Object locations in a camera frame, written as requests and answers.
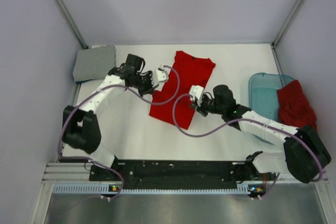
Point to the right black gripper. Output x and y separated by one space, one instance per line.
200 109

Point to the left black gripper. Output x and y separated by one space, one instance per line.
149 88

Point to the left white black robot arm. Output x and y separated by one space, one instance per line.
81 129

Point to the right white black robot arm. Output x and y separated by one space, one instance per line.
301 152

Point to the blue transparent plastic bin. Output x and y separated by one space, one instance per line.
263 96

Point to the folded grey t shirt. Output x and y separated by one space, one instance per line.
94 63

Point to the folded blue shirt under grey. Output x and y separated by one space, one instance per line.
83 81

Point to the dark red t shirt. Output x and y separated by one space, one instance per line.
294 107

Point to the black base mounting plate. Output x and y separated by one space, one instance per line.
156 174

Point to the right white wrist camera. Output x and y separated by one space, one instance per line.
196 94

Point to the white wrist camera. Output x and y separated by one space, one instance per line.
160 75
196 94

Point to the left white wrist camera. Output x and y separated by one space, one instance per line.
160 75

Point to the right aluminium frame post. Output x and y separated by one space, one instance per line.
285 26

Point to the aluminium frame post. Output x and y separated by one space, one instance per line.
71 23
285 26

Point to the left aluminium frame post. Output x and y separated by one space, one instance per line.
71 23

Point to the light blue slotted cable duct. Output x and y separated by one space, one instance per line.
106 189

